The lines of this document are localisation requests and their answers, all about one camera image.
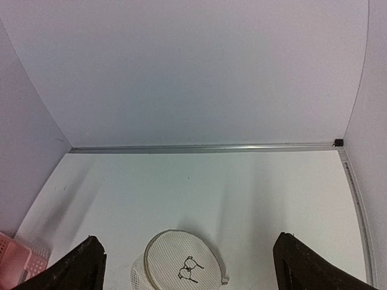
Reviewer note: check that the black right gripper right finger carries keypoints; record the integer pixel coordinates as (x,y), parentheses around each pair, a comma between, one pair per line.
(299,267)

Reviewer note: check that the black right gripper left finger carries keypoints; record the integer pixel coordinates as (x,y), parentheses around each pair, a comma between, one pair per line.
(82,268)

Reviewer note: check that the white mesh laundry bag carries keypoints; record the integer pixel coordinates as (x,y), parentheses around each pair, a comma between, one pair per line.
(177,259)

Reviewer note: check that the pink plastic basket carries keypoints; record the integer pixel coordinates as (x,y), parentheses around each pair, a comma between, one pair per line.
(21,261)

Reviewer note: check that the aluminium right table rail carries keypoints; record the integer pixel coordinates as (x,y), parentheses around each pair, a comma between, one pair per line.
(368,250)

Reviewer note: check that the aluminium table rail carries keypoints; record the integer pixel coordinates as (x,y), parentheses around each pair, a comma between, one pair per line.
(284,147)
(368,250)

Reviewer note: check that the aluminium back table rail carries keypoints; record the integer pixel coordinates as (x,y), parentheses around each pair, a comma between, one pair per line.
(284,147)

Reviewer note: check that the black corner bracket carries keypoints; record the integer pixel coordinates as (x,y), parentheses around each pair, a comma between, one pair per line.
(338,143)

